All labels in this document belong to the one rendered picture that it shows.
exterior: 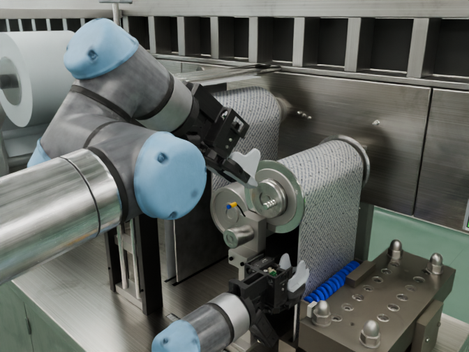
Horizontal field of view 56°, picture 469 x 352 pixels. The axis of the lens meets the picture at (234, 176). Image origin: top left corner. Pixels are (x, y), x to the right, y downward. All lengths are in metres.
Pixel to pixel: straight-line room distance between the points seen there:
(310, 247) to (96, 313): 0.56
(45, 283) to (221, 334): 0.71
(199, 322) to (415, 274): 0.57
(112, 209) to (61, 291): 0.91
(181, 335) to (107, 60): 0.40
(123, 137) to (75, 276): 0.95
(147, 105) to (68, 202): 0.22
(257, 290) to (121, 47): 0.46
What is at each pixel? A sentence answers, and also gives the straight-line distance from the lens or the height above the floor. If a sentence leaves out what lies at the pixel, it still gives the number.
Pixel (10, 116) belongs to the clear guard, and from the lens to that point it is 1.58.
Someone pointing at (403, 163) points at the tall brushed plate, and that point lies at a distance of 1.08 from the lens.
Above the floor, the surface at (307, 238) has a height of 1.17.
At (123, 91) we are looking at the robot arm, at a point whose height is 1.50.
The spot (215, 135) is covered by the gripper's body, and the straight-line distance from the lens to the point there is 0.62.
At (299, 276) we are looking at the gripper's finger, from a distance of 0.87.
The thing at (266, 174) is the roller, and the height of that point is 1.29.
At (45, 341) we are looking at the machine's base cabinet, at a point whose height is 0.72.
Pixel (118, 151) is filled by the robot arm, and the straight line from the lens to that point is 0.39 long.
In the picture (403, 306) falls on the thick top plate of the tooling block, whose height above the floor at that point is 1.03.
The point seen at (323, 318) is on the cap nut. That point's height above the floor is 1.05.
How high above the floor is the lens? 1.58
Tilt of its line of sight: 20 degrees down
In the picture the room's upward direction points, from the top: straight up
